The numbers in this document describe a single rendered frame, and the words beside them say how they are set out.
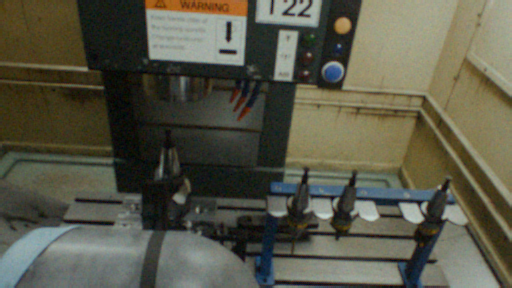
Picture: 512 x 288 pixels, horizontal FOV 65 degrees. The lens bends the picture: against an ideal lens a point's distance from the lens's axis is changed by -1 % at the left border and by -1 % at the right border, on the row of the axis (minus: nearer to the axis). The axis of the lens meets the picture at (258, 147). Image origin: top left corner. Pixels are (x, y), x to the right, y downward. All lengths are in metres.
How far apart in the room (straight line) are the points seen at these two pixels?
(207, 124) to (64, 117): 0.85
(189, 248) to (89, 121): 1.74
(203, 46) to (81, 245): 0.40
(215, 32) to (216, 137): 0.89
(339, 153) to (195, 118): 0.88
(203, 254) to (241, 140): 1.16
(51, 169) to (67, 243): 1.82
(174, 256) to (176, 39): 0.40
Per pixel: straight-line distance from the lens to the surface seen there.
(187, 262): 0.38
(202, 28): 0.68
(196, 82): 0.87
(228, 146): 1.55
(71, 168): 2.21
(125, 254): 0.39
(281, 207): 0.97
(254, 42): 0.68
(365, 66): 1.88
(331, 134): 2.02
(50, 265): 0.40
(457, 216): 1.11
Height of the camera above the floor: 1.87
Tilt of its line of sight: 34 degrees down
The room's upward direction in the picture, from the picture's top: 6 degrees clockwise
